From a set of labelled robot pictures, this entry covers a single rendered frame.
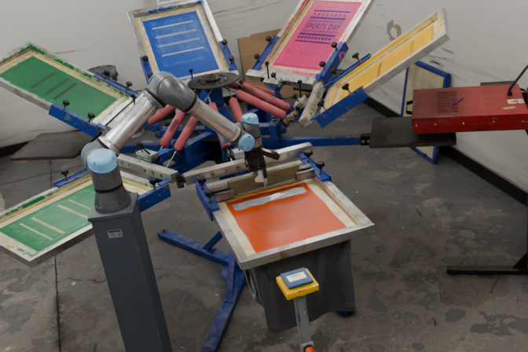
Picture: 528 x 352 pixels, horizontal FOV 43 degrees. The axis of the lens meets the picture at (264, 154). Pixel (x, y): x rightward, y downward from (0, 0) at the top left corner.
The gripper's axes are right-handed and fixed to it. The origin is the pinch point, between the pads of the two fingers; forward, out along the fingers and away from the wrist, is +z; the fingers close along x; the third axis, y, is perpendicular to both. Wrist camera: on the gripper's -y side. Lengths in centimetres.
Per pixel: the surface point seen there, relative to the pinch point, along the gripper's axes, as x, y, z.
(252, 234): 35.8, 17.8, 5.0
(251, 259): 60, 25, 1
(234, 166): -21.5, 9.0, -2.5
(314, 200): 21.3, -16.9, 5.5
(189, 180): -21.5, 32.7, -1.3
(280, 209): 20.8, -0.4, 5.3
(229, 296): -51, 20, 94
